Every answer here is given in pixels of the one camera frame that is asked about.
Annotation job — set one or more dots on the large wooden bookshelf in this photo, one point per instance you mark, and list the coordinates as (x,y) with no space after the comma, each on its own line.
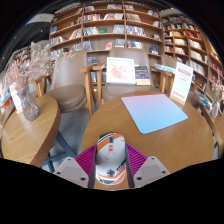
(100,25)

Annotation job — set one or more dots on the paper sign on wooden stand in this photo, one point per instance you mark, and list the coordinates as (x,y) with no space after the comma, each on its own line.
(181,83)

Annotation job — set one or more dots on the white and orange computer mouse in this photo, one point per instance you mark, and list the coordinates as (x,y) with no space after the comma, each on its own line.
(111,156)

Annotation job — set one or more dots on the colourful magazine stack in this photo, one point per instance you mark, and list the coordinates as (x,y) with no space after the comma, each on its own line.
(203,100)

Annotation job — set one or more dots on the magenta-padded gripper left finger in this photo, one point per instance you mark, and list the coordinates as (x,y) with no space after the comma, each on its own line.
(85,160)

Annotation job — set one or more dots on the white framed picture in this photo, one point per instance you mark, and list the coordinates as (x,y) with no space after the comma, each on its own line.
(120,70)

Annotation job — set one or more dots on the round wooden side table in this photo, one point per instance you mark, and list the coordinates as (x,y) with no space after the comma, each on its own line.
(6,118)
(30,136)
(218,130)

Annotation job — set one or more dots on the blue-pink gradient mouse pad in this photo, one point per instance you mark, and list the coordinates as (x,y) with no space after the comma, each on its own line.
(153,111)

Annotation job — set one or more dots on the orange book display table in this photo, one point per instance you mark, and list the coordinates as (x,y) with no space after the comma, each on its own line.
(4,93)

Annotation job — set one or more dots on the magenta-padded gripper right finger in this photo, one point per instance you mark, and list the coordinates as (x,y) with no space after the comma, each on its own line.
(136,160)

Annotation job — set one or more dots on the tall wooden bookshelf with posters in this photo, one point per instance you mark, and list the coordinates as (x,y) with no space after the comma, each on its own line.
(190,46)

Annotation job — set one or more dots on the dark book with yellow band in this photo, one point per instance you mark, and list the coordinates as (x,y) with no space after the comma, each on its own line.
(142,74)

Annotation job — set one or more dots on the glass vase with pink blossoms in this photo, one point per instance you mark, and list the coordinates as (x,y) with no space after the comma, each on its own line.
(29,106)

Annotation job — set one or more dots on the light blue book stack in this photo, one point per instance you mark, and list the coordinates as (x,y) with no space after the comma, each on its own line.
(165,68)

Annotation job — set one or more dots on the white hanging ceiling sign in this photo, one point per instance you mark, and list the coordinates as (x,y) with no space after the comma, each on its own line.
(40,18)

